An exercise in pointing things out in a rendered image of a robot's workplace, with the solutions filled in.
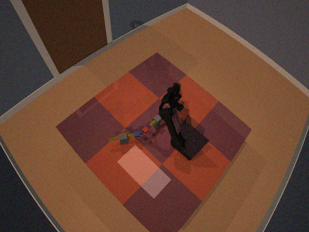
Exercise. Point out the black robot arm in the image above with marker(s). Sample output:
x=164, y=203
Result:
x=166, y=114

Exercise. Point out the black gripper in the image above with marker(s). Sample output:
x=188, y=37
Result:
x=176, y=105

